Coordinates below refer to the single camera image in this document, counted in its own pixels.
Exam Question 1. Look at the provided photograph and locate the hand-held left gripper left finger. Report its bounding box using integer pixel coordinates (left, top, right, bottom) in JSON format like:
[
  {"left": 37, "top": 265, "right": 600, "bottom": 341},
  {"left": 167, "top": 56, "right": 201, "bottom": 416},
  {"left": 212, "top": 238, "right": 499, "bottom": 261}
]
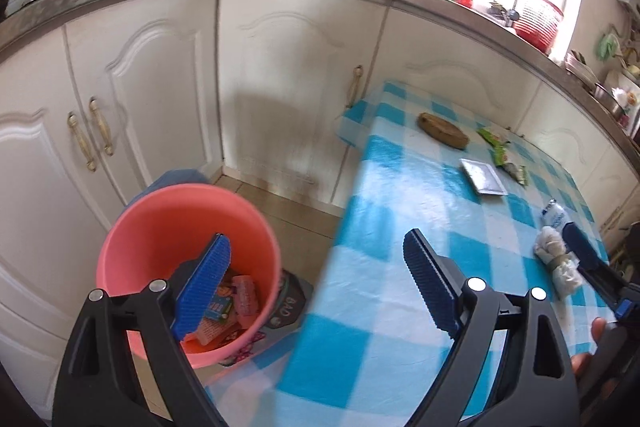
[{"left": 50, "top": 233, "right": 233, "bottom": 427}]

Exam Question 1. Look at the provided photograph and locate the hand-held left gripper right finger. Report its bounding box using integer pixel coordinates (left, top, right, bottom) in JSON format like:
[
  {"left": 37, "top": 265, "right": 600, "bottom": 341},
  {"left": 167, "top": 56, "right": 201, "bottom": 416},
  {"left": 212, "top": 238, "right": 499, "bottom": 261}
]
[{"left": 402, "top": 228, "right": 583, "bottom": 427}]

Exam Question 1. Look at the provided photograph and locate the white cloth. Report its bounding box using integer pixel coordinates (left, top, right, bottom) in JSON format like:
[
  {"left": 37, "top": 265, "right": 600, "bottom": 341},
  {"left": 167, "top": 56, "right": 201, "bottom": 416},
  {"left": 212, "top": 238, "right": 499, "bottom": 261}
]
[{"left": 532, "top": 226, "right": 585, "bottom": 303}]

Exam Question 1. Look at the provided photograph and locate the pink plastic bucket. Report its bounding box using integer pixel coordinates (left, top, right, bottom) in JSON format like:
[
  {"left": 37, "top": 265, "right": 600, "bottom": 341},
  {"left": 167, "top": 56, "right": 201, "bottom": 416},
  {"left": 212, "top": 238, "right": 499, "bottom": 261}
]
[{"left": 95, "top": 184, "right": 282, "bottom": 370}]

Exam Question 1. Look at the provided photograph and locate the foil tray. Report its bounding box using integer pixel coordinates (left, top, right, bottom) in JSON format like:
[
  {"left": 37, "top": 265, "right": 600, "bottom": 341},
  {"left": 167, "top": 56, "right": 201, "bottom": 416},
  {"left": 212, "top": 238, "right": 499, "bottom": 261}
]
[{"left": 459, "top": 158, "right": 509, "bottom": 198}]

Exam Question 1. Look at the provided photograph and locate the person's right hand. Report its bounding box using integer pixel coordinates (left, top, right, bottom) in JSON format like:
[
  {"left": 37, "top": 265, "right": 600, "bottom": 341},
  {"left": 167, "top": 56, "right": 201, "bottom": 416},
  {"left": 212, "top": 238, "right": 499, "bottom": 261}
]
[{"left": 570, "top": 317, "right": 611, "bottom": 378}]

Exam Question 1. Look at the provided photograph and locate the orange blue printed packet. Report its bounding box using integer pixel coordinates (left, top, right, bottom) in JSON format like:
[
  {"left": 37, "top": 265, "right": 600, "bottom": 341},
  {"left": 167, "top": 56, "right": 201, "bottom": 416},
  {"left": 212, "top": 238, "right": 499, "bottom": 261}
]
[{"left": 200, "top": 282, "right": 236, "bottom": 323}]

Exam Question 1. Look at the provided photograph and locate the white plastic bottle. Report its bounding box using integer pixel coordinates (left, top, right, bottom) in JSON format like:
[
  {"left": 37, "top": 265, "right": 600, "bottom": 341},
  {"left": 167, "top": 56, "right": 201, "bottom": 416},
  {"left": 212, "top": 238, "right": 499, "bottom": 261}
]
[{"left": 541, "top": 198, "right": 570, "bottom": 230}]

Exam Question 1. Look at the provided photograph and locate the pink printed packet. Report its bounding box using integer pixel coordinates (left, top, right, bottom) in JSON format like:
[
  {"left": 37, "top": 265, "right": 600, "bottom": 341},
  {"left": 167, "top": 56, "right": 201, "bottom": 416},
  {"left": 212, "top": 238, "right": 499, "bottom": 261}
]
[{"left": 227, "top": 274, "right": 263, "bottom": 325}]

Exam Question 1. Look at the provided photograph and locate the blue checked tablecloth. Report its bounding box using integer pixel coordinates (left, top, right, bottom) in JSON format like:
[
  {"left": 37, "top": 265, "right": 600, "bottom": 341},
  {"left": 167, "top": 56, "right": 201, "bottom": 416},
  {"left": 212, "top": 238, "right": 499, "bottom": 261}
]
[{"left": 205, "top": 79, "right": 618, "bottom": 427}]

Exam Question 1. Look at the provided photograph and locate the white cabinet door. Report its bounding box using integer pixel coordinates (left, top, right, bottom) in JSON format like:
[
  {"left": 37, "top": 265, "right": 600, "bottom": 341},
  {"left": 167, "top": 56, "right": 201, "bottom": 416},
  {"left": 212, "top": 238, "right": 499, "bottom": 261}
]
[
  {"left": 217, "top": 0, "right": 388, "bottom": 210},
  {"left": 65, "top": 9, "right": 223, "bottom": 218},
  {"left": 585, "top": 142, "right": 640, "bottom": 233},
  {"left": 380, "top": 7, "right": 541, "bottom": 132},
  {"left": 0, "top": 107, "right": 126, "bottom": 408},
  {"left": 515, "top": 82, "right": 631, "bottom": 208}
]

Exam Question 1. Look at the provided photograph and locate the green snack wrapper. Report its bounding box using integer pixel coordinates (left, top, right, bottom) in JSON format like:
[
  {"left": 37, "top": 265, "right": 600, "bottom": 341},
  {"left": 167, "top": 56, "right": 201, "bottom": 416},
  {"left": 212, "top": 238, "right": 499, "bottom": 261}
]
[
  {"left": 476, "top": 127, "right": 511, "bottom": 166},
  {"left": 501, "top": 161, "right": 530, "bottom": 186}
]

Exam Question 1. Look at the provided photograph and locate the grey blue cloth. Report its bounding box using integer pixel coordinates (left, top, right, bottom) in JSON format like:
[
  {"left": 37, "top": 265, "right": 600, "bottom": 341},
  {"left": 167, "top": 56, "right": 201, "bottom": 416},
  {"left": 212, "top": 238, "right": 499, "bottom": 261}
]
[{"left": 122, "top": 169, "right": 211, "bottom": 212}]

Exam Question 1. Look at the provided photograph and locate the steel bowl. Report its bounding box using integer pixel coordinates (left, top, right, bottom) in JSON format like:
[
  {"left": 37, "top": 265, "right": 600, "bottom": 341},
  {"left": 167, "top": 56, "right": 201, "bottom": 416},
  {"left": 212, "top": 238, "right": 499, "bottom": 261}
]
[{"left": 592, "top": 82, "right": 628, "bottom": 118}]

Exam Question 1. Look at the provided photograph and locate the brown bread piece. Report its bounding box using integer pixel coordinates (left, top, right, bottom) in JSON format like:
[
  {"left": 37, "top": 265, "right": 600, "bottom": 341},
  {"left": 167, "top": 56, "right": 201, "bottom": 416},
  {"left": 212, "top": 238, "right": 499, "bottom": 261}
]
[{"left": 417, "top": 112, "right": 471, "bottom": 151}]

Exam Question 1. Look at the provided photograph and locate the floral printed box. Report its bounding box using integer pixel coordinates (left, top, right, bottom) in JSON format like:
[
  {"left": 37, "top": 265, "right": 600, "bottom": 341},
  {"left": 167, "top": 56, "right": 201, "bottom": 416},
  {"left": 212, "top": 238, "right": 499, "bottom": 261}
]
[{"left": 602, "top": 72, "right": 640, "bottom": 132}]

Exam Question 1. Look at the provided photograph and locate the stack of plates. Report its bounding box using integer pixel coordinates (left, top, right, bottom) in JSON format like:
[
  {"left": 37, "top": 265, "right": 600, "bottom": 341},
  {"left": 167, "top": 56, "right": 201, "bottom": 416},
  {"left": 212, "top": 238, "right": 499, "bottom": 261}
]
[{"left": 564, "top": 51, "right": 601, "bottom": 85}]

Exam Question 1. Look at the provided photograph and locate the green hanging cloth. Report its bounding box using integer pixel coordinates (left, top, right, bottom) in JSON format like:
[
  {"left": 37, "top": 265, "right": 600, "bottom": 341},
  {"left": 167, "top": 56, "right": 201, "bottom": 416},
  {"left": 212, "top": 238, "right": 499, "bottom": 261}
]
[{"left": 597, "top": 32, "right": 621, "bottom": 60}]

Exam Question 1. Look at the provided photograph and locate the red plastic basket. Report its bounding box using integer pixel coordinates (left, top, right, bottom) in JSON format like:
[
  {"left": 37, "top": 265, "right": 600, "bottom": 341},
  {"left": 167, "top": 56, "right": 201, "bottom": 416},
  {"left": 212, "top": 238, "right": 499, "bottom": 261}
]
[{"left": 512, "top": 0, "right": 565, "bottom": 54}]

